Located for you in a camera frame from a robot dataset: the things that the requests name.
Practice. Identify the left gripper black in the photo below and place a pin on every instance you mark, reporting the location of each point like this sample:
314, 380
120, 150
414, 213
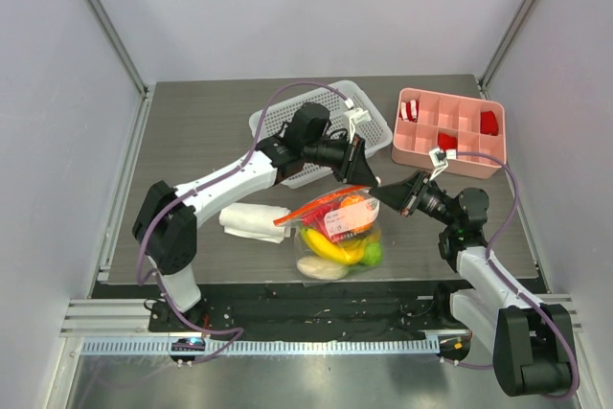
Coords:
354, 169

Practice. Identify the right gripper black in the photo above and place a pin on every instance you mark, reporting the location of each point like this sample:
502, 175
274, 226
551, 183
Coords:
413, 193

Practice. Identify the clear zip bag orange seal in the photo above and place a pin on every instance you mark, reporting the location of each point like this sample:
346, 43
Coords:
332, 228

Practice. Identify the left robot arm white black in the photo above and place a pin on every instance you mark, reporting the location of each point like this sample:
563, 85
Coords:
167, 223

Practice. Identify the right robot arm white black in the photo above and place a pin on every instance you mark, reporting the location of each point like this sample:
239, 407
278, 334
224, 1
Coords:
531, 343

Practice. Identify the orange fake fruit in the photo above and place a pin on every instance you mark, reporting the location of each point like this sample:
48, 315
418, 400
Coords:
359, 212

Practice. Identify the green fake fruit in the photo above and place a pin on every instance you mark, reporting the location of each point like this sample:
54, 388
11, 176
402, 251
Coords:
372, 254

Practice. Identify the red fake apple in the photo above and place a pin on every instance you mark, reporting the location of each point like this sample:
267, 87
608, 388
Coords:
316, 217

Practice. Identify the yellow fake banana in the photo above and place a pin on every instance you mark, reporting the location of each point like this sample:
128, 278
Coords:
347, 252

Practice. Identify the white fake radish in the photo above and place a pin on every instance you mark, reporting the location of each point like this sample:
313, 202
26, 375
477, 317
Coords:
320, 269

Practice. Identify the white perforated plastic basket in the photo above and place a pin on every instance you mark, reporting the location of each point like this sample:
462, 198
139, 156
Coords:
297, 132

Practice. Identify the red item middle compartment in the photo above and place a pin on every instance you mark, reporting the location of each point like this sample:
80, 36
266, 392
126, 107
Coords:
447, 141

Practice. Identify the red item compartment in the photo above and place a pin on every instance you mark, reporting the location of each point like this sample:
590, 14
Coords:
489, 123
447, 141

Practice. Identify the red white striped item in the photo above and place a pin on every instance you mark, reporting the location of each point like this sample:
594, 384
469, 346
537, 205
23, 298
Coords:
409, 111

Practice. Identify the pink compartment tray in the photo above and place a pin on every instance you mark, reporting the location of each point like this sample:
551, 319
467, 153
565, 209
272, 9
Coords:
456, 115

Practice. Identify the red item right compartment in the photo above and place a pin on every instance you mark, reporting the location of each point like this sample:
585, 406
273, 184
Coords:
489, 123

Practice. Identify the folded white towel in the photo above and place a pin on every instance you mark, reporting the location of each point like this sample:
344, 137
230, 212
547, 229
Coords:
254, 221

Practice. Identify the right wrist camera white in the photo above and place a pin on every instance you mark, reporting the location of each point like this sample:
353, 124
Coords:
440, 159

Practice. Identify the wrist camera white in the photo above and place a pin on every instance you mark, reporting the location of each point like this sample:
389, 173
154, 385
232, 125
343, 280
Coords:
440, 159
354, 116

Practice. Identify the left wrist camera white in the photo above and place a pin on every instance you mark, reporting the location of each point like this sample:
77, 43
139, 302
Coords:
354, 116

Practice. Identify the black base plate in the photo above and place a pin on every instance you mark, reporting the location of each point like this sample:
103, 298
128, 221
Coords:
350, 311

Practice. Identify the white slotted cable duct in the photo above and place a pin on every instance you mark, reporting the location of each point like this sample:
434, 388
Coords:
184, 346

